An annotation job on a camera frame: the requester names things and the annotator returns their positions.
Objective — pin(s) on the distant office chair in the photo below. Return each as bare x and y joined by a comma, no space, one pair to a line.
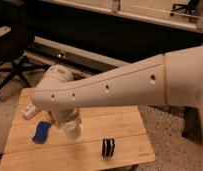
190,10

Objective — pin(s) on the black office chair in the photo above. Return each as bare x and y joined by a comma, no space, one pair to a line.
13,61

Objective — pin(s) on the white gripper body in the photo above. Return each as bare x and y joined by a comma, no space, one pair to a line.
65,116

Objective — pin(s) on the blue sponge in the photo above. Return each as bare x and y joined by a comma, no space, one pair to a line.
41,132

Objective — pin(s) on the white ceramic cup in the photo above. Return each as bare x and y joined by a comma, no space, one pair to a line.
73,129

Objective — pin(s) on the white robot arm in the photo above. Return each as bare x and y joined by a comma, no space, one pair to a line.
174,78

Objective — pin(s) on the small wooden table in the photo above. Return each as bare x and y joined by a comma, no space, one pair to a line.
60,153

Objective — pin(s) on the white tube bottle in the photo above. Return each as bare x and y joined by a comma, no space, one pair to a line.
30,111

